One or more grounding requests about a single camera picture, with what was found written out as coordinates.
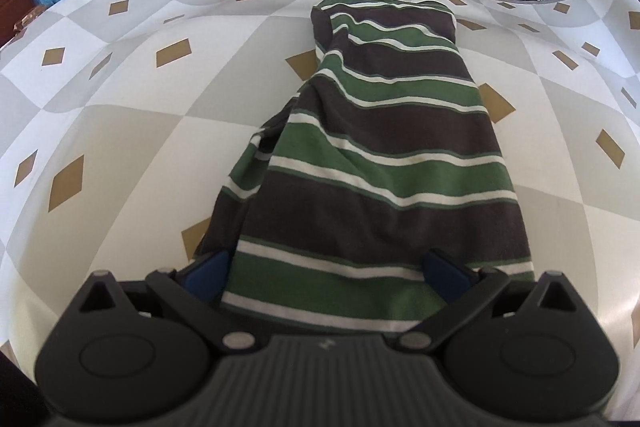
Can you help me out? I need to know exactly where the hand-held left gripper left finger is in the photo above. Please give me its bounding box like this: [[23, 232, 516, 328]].
[[62, 253, 261, 354]]

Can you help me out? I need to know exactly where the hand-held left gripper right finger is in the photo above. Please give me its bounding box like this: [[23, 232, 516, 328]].
[[395, 248, 593, 354]]

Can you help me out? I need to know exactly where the green brown striped shirt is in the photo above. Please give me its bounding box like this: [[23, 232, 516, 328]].
[[194, 0, 537, 335]]

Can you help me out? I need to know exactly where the person's black garment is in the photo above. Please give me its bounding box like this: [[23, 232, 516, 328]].
[[0, 349, 48, 427]]

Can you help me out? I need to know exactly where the brown wooden bench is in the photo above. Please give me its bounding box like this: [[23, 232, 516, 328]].
[[0, 0, 48, 48]]

